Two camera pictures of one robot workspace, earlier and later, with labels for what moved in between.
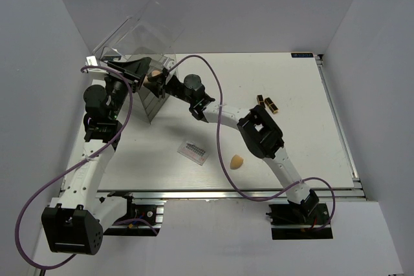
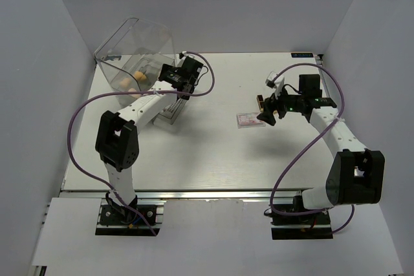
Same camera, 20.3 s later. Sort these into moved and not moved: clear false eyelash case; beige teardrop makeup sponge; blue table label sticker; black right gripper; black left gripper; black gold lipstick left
Moved: black left gripper; clear false eyelash case; black right gripper; beige teardrop makeup sponge
Not moved: black gold lipstick left; blue table label sticker
